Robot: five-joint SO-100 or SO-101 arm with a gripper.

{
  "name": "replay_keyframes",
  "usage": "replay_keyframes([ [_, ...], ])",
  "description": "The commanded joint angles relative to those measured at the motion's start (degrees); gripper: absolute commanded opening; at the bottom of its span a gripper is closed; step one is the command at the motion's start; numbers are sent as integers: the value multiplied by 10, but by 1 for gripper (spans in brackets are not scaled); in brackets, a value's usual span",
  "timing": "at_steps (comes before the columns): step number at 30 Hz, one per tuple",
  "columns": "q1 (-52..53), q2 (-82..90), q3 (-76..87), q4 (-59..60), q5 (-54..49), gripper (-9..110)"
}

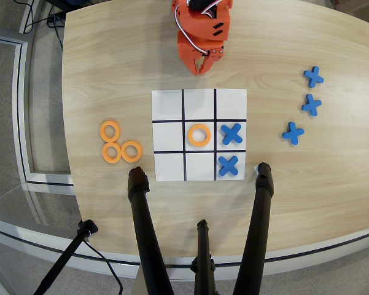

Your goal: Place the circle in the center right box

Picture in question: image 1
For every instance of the cardboard box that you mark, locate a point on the cardboard box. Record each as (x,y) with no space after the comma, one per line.
(353,3)

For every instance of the short black tripod leg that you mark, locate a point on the short black tripod leg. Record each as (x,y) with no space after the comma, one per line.
(204,261)

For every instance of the thin black stand pole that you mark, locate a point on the thin black stand pole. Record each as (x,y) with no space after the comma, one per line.
(64,255)

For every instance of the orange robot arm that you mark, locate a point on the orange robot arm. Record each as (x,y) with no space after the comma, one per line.
(199,18)

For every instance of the white tic-tac-toe board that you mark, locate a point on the white tic-tac-toe board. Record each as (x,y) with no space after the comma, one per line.
(169,104)

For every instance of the small white tag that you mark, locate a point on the small white tag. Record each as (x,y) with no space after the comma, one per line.
(255,169)

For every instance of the white metal floor frame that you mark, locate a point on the white metal floor frame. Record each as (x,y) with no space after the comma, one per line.
(20,107)

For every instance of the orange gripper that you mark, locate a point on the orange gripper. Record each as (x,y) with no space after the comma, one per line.
(188,50)

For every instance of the blue foam cross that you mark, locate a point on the blue foam cross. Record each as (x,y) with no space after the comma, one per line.
(293,133)
(228,166)
(311,105)
(313,77)
(231,134)

